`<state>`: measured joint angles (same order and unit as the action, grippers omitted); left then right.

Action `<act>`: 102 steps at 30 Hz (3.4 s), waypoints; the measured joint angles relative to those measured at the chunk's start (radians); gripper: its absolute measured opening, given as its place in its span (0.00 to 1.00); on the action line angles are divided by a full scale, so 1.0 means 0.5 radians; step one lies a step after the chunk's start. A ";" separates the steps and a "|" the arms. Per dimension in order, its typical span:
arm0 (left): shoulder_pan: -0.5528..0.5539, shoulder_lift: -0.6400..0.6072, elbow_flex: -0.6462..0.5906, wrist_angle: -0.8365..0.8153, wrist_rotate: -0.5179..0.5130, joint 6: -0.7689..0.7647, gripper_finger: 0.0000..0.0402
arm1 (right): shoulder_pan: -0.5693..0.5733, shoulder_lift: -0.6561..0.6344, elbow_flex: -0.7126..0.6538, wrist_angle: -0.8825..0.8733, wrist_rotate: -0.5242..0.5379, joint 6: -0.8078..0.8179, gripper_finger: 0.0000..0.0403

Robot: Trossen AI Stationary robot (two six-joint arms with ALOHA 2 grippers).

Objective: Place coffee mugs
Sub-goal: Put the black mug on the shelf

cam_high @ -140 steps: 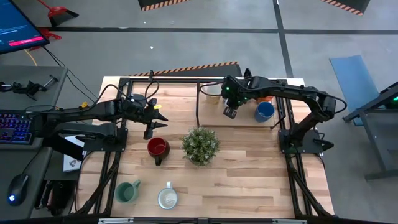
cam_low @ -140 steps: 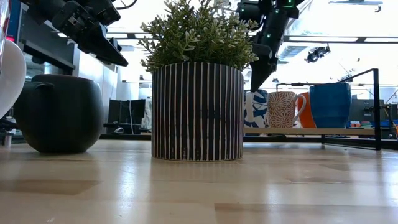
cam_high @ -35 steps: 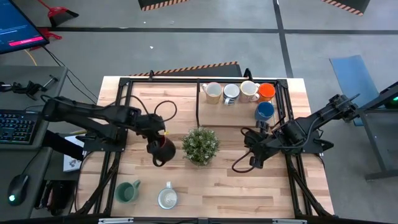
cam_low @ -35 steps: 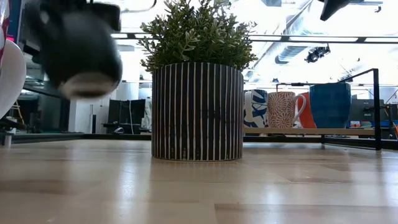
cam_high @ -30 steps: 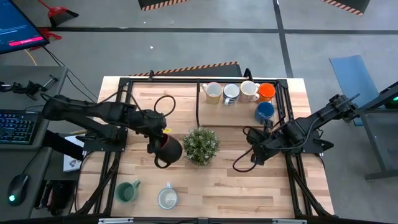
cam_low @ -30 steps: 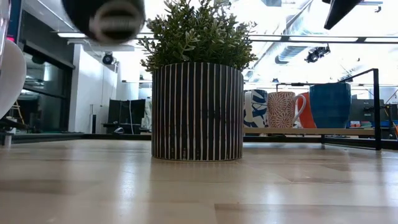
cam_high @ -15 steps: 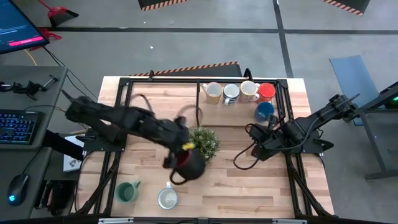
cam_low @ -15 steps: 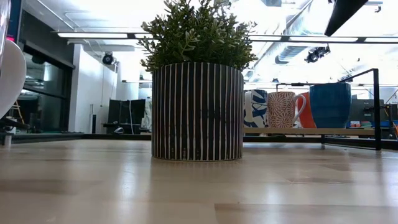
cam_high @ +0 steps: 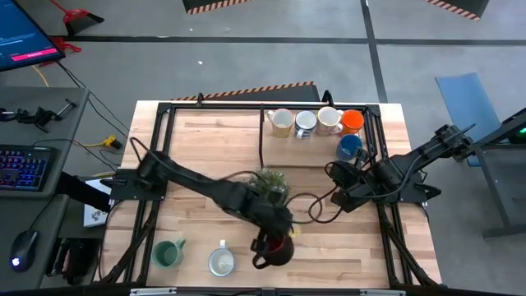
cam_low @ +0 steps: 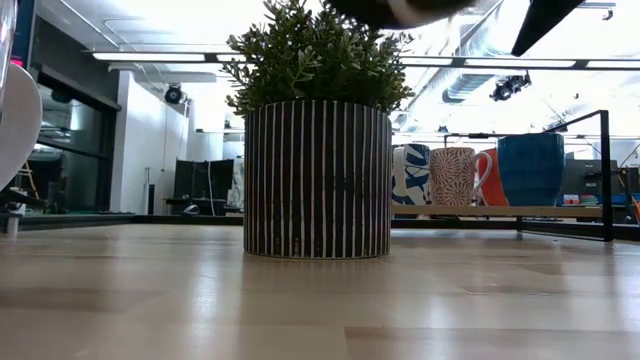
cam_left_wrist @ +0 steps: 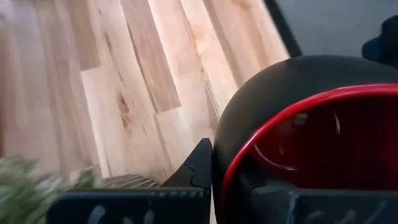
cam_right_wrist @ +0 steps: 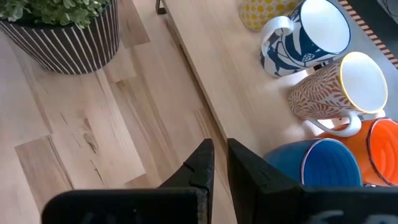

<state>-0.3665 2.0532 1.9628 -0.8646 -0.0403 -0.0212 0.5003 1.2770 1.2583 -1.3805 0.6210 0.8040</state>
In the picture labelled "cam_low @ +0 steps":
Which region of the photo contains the black mug red inside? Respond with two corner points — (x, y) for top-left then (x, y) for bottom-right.
(327, 0), (476, 30)

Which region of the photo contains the computer monitor blue screen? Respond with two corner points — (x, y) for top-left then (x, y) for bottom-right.
(9, 0), (37, 71)

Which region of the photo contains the black ceiling-mounted device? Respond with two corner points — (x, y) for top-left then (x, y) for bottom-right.
(488, 71), (533, 103)

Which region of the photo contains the wooden shelf with black frame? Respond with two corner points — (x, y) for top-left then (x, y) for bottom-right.
(391, 109), (614, 243)

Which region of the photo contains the black round ceiling device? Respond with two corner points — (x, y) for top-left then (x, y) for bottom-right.
(163, 83), (184, 106)

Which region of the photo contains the blue glazed mug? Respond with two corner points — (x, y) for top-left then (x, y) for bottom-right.
(497, 132), (566, 207)

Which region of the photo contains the cluttered black workbench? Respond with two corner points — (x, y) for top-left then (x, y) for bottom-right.
(559, 158), (640, 224)

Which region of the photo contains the orange mug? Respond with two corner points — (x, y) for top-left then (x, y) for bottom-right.
(477, 147), (511, 207)

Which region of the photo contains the white mug blue leaf print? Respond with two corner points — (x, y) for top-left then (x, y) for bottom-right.
(392, 143), (432, 206)

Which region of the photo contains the brown leaf patterned mug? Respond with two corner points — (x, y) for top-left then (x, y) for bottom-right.
(428, 146), (494, 207)

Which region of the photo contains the black desk with monitors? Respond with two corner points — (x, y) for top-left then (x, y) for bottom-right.
(164, 158), (236, 217)

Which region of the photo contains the black aluminium rig frame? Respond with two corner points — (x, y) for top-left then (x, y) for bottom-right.
(0, 212), (640, 242)

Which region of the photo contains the green plant in striped pot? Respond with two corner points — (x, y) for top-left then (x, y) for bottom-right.
(222, 0), (416, 260)

